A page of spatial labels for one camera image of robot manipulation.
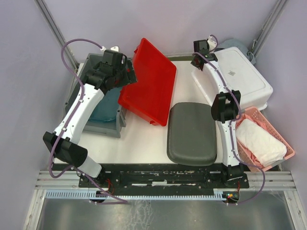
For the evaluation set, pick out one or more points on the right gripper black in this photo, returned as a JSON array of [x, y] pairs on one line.
[[193, 61]]

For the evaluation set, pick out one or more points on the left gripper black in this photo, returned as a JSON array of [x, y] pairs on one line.
[[129, 76]]

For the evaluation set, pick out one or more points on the red plastic bin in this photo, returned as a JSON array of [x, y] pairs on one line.
[[150, 97]]

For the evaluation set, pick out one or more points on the large white plastic tub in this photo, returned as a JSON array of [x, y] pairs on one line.
[[239, 74]]

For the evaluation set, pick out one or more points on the dark grey plastic tray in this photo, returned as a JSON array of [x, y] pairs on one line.
[[191, 135]]

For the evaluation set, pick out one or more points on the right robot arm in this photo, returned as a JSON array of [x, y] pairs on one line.
[[225, 109]]

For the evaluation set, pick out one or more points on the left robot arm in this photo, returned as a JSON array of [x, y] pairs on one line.
[[110, 70]]

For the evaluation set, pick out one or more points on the teal transparent container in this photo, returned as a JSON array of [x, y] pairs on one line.
[[106, 110]]

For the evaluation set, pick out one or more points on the blue denim cloth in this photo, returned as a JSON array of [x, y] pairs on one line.
[[238, 44]]

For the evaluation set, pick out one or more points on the grey plastic storage bin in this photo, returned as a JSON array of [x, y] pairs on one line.
[[111, 129]]

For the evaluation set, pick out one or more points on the pink plastic basket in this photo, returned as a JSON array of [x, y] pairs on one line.
[[257, 115]]

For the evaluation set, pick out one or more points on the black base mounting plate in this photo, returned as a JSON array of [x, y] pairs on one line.
[[172, 179]]

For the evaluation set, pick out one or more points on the white folded towel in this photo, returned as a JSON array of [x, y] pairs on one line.
[[262, 145]]

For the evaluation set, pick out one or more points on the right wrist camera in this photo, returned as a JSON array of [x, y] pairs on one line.
[[213, 42]]

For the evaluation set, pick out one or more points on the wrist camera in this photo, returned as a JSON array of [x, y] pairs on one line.
[[114, 48], [213, 42]]

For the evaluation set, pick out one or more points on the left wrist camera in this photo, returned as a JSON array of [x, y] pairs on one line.
[[114, 48]]

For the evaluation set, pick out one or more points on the aluminium frame rail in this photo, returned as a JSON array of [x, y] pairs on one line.
[[69, 180]]

